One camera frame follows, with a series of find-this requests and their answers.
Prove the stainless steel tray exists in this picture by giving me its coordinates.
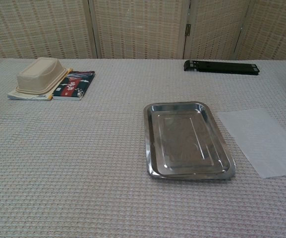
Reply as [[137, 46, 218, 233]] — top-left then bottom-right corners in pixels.
[[143, 101, 237, 181]]

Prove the white waffle weave tablecloth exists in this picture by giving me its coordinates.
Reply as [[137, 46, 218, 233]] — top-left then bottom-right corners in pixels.
[[0, 58, 286, 238]]

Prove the dark patterned Japanese book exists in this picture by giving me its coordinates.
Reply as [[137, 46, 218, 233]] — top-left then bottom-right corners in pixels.
[[52, 70, 96, 101]]

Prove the woven bamboo screen panel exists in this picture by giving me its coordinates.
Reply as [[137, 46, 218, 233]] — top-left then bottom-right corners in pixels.
[[234, 0, 286, 61], [0, 0, 95, 60], [183, 0, 251, 60], [89, 0, 190, 60]]

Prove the black folding stand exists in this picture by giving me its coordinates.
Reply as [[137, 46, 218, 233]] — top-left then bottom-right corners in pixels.
[[183, 59, 260, 76]]

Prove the beige plastic food container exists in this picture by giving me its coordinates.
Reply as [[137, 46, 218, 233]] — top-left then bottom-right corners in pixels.
[[15, 57, 69, 95]]

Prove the white book with yellow spine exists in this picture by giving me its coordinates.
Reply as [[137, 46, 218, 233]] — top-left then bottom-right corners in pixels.
[[7, 66, 73, 102]]

